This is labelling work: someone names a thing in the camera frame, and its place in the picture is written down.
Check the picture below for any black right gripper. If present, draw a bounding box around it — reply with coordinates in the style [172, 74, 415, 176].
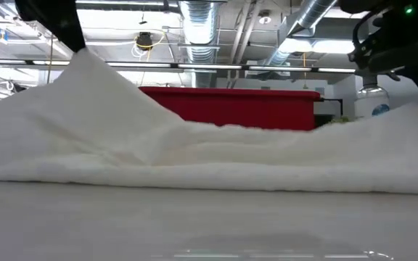
[348, 10, 418, 115]

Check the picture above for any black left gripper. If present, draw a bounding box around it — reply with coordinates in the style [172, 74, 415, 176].
[15, 0, 86, 54]

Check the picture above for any white garment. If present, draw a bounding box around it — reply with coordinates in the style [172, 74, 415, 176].
[0, 49, 418, 196]

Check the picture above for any red plastic laundry bin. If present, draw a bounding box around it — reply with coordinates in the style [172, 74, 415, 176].
[138, 86, 321, 131]

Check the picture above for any clear spray bottle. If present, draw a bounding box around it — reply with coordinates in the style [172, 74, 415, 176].
[353, 70, 401, 119]

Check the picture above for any small potted succulent plant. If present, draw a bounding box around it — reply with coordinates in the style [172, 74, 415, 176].
[330, 115, 357, 124]

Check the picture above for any long ceiling light strip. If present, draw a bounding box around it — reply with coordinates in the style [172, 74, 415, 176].
[0, 57, 357, 74]

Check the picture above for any black ceiling dome camera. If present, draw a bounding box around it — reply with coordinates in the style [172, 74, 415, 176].
[136, 31, 155, 51]

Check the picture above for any ribbed silver round duct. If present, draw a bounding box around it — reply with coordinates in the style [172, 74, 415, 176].
[179, 0, 219, 88]

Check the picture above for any silver ventilation duct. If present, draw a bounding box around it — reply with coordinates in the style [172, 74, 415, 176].
[266, 0, 339, 66]

